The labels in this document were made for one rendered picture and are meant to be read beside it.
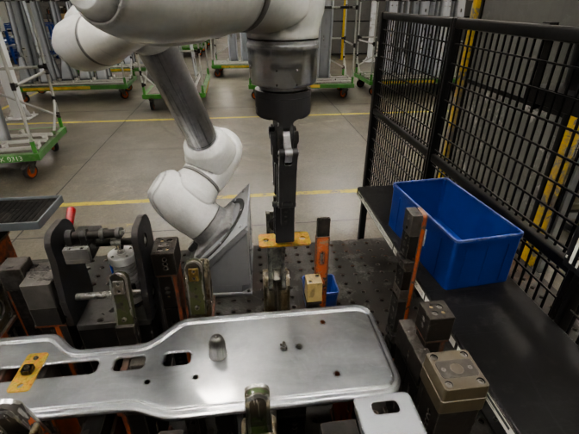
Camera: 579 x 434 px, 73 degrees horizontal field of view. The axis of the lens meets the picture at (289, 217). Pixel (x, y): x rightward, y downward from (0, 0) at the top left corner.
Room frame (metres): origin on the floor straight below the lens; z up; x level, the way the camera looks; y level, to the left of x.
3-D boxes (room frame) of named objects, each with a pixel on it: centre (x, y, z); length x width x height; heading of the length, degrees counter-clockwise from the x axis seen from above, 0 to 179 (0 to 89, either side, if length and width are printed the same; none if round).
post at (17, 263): (0.68, 0.59, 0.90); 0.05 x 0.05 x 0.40; 7
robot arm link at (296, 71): (0.54, 0.01, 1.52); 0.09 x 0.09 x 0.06
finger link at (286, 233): (0.52, 0.01, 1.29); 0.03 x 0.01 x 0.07; 97
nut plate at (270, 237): (0.54, 0.01, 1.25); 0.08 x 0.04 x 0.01; 97
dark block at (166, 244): (0.72, 0.28, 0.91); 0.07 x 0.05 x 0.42; 7
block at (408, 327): (0.55, -0.25, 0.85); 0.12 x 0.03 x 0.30; 7
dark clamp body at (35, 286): (0.67, 0.53, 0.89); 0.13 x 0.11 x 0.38; 7
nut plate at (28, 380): (0.48, 0.47, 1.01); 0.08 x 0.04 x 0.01; 6
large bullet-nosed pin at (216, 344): (0.52, 0.14, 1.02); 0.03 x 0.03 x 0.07
